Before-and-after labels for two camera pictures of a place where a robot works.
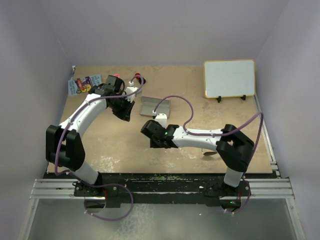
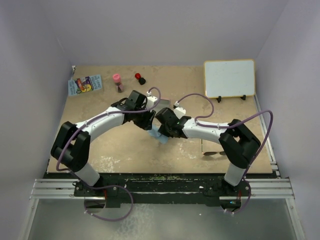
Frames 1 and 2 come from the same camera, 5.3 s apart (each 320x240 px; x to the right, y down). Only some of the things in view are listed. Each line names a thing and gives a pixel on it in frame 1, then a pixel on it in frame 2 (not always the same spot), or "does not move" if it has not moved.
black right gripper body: (154, 143) → (165, 130)
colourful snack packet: (77, 86) does not move
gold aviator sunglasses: (207, 153) does not move
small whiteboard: (229, 78) does not move
